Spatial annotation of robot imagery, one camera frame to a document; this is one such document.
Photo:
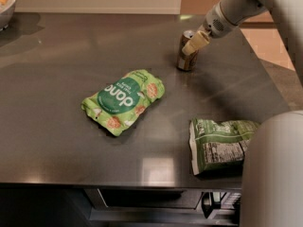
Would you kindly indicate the green rice chips bag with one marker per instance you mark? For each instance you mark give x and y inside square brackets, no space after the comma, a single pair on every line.
[118,105]

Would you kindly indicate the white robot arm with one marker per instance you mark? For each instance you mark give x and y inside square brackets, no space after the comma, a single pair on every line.
[272,175]

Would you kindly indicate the black microwave under counter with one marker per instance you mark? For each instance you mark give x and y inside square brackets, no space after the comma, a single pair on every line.
[171,206]

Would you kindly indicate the orange soda can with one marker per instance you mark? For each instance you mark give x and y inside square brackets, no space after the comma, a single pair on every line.
[186,62]

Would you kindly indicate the metal fruit bowl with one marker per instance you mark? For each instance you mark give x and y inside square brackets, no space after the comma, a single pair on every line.
[6,13]

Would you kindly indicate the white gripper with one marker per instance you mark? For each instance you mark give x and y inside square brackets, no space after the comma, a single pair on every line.
[215,26]

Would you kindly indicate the green jalapeno chip bag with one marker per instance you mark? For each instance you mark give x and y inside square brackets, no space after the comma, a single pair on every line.
[219,145]

